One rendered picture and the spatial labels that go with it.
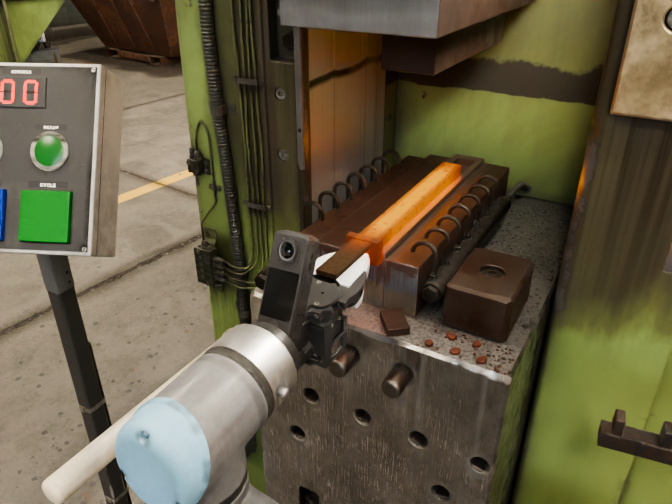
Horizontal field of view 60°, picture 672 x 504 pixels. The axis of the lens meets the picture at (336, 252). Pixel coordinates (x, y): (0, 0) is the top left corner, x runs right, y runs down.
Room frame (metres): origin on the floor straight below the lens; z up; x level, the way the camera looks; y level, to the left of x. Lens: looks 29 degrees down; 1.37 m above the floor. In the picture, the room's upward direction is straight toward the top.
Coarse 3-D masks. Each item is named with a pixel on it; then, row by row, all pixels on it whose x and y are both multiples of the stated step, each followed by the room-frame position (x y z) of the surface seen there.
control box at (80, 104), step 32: (0, 64) 0.89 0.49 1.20; (32, 64) 0.89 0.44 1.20; (64, 64) 0.88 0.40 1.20; (96, 64) 0.88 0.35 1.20; (32, 96) 0.86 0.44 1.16; (64, 96) 0.86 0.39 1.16; (96, 96) 0.85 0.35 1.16; (0, 128) 0.84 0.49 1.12; (32, 128) 0.84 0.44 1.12; (64, 128) 0.83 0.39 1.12; (96, 128) 0.83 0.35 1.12; (0, 160) 0.82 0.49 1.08; (32, 160) 0.81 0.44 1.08; (64, 160) 0.81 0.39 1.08; (96, 160) 0.81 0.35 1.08; (96, 192) 0.79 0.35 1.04; (96, 224) 0.77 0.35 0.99; (96, 256) 0.76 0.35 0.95
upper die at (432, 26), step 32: (288, 0) 0.74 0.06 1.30; (320, 0) 0.72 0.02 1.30; (352, 0) 0.70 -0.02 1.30; (384, 0) 0.68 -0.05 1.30; (416, 0) 0.66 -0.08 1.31; (448, 0) 0.67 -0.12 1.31; (480, 0) 0.77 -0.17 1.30; (512, 0) 0.89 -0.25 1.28; (384, 32) 0.68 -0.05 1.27; (416, 32) 0.66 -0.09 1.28; (448, 32) 0.68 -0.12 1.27
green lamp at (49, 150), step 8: (48, 136) 0.83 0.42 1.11; (40, 144) 0.82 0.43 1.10; (48, 144) 0.82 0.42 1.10; (56, 144) 0.82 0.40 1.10; (40, 152) 0.81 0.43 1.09; (48, 152) 0.81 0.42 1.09; (56, 152) 0.81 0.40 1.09; (40, 160) 0.81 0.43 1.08; (48, 160) 0.81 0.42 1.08; (56, 160) 0.81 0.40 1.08
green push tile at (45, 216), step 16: (32, 192) 0.78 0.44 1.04; (48, 192) 0.78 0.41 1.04; (64, 192) 0.78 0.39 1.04; (32, 208) 0.77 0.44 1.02; (48, 208) 0.77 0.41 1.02; (64, 208) 0.77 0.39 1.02; (32, 224) 0.76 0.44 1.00; (48, 224) 0.76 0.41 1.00; (64, 224) 0.76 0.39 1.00; (32, 240) 0.75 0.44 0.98; (48, 240) 0.75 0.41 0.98; (64, 240) 0.74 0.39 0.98
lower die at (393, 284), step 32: (416, 160) 1.08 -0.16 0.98; (448, 160) 1.03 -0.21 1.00; (480, 160) 1.03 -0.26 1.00; (384, 192) 0.90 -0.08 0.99; (448, 192) 0.88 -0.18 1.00; (480, 192) 0.89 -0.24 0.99; (320, 224) 0.80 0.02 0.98; (352, 224) 0.78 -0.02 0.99; (416, 224) 0.76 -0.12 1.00; (448, 224) 0.77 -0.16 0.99; (320, 256) 0.72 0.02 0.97; (384, 256) 0.67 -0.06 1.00; (416, 256) 0.68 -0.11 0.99; (384, 288) 0.67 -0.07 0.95; (416, 288) 0.65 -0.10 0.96
